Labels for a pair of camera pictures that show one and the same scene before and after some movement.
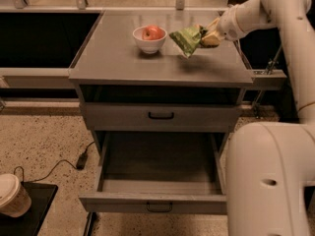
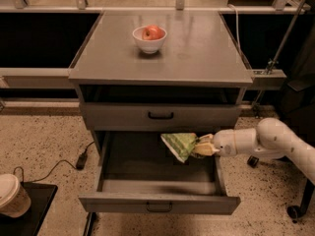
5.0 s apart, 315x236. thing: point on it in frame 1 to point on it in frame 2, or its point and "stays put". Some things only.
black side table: (29, 223) stays put
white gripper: (228, 28) to (223, 143)
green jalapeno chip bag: (187, 39) to (181, 144)
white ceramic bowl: (149, 46) stays put
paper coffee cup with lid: (15, 202) stays put
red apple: (153, 32) stays put
